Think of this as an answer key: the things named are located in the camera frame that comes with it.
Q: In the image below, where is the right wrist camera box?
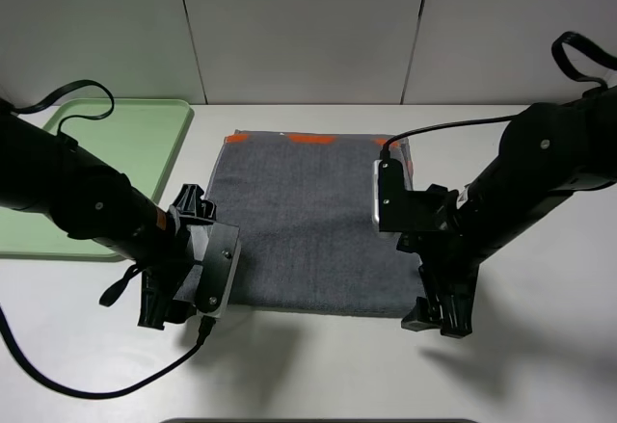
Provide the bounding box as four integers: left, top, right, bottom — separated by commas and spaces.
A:
372, 158, 409, 238

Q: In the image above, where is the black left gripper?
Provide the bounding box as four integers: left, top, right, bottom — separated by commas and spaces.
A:
136, 184, 217, 330

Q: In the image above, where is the black left camera cable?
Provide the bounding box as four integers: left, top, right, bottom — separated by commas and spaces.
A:
0, 79, 216, 401

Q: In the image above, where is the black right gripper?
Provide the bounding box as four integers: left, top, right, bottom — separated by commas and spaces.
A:
397, 184, 477, 339

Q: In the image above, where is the black camera cable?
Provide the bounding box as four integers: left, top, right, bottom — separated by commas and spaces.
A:
0, 79, 216, 401
379, 31, 617, 162

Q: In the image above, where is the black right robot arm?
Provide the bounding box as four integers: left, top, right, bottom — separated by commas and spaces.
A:
397, 89, 616, 338

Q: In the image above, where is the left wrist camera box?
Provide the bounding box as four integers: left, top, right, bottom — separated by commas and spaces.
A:
195, 223, 241, 319

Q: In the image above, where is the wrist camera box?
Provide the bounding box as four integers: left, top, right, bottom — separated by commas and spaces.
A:
195, 223, 241, 319
372, 158, 409, 238

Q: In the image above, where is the black right camera cable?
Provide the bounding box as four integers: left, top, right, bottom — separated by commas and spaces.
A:
379, 31, 617, 162

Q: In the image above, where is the green plastic tray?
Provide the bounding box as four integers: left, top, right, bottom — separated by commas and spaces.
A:
1, 99, 193, 262

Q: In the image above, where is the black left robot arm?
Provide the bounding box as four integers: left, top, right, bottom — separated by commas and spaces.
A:
1, 102, 216, 330

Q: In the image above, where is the grey towel with orange pattern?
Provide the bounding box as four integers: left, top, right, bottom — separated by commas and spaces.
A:
206, 131, 422, 318

